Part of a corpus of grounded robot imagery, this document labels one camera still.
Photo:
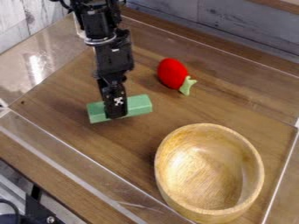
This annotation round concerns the green rectangular block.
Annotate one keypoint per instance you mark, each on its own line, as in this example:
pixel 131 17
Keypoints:
pixel 138 105

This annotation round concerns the black clamp with cable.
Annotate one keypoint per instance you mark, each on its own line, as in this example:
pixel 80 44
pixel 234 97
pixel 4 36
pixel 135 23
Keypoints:
pixel 25 204

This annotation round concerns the clear acrylic corner bracket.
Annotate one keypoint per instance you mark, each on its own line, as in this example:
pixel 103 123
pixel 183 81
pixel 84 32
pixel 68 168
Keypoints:
pixel 79 31

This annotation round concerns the brown wooden bowl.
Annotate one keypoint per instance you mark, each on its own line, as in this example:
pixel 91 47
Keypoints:
pixel 208 172

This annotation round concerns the red plush strawberry toy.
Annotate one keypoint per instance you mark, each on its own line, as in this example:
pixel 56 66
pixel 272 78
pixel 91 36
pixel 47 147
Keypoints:
pixel 174 75

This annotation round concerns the clear acrylic enclosure wall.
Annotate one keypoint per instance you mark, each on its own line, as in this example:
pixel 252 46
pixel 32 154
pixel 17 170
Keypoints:
pixel 96 167

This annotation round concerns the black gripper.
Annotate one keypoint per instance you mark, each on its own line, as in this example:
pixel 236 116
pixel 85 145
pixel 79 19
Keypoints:
pixel 114 62

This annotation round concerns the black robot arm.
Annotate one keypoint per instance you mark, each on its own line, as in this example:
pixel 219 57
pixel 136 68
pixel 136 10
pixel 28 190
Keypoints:
pixel 99 18

